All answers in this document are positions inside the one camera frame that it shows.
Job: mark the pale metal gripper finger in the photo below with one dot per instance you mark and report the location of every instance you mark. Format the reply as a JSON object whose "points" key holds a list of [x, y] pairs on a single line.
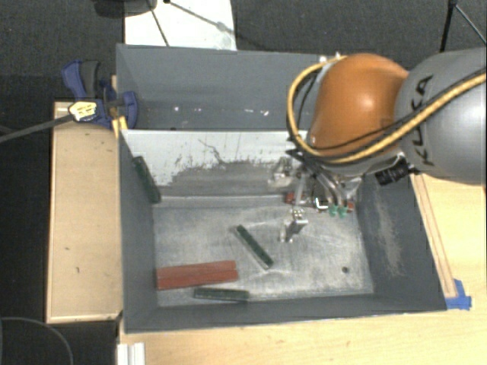
{"points": [[281, 173], [295, 226]]}

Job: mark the red-brown flat block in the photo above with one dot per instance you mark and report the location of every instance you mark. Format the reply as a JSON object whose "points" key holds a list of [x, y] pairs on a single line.
{"points": [[196, 275], [290, 198]]}

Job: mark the dark green flat block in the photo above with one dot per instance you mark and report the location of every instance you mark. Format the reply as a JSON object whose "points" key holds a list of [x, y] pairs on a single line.
{"points": [[221, 295], [254, 246], [146, 181]]}

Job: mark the grey metal bin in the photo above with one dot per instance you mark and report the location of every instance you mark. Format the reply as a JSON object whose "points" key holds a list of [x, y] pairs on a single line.
{"points": [[213, 226]]}

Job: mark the pale wood flat board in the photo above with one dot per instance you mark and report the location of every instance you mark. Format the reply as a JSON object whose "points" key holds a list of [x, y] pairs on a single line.
{"points": [[85, 223]]}

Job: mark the black cylinder on white bracket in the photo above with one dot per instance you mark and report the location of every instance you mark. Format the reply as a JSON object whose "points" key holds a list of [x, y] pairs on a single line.
{"points": [[392, 173]]}

